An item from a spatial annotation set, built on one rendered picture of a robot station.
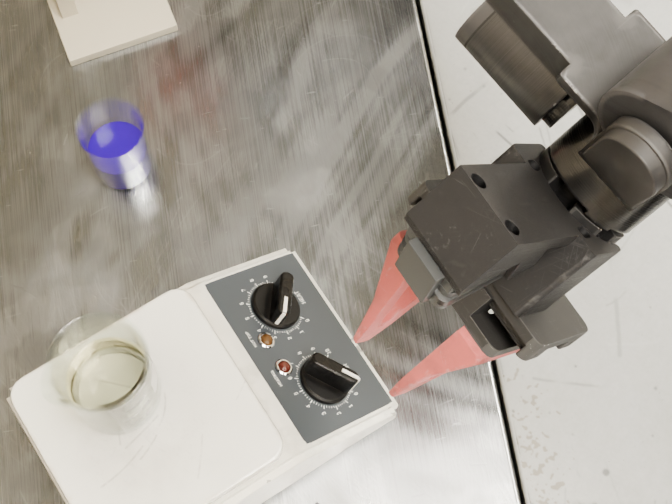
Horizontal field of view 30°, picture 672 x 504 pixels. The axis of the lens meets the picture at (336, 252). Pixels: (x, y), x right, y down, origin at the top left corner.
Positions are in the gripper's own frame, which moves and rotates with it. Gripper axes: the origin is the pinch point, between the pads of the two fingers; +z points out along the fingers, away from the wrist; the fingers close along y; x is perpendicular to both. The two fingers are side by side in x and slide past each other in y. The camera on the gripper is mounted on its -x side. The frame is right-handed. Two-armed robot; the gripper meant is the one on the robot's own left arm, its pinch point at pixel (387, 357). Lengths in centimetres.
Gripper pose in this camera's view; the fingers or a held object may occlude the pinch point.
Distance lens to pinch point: 68.2
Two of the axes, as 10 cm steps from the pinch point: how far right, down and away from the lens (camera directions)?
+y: 5.4, 8.0, -2.8
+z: -6.5, 6.0, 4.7
